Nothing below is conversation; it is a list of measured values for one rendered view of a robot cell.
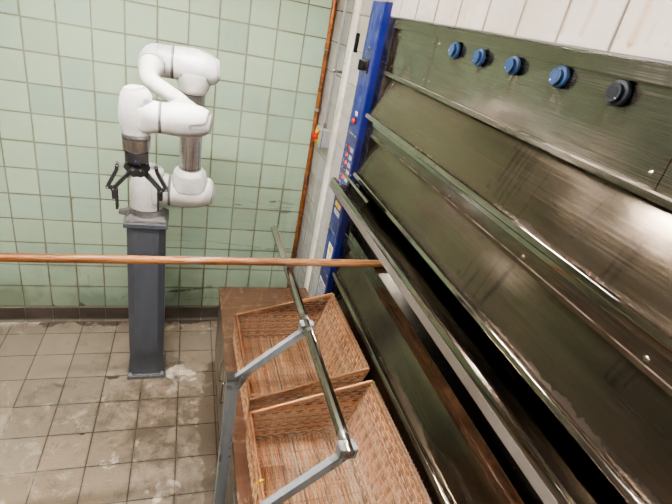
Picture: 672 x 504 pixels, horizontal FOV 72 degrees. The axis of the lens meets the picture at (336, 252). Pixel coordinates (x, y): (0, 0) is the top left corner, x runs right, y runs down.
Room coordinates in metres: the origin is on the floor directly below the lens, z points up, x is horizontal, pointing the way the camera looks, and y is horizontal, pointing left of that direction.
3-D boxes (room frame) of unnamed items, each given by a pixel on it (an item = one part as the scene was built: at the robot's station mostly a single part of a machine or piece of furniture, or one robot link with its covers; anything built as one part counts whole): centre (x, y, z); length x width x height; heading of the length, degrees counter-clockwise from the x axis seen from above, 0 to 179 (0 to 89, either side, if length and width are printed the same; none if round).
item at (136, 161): (1.49, 0.73, 1.50); 0.08 x 0.07 x 0.09; 112
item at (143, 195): (2.09, 0.96, 1.17); 0.18 x 0.16 x 0.22; 109
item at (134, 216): (2.08, 0.99, 1.03); 0.22 x 0.18 x 0.06; 112
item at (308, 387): (1.63, 0.09, 0.72); 0.56 x 0.49 x 0.28; 22
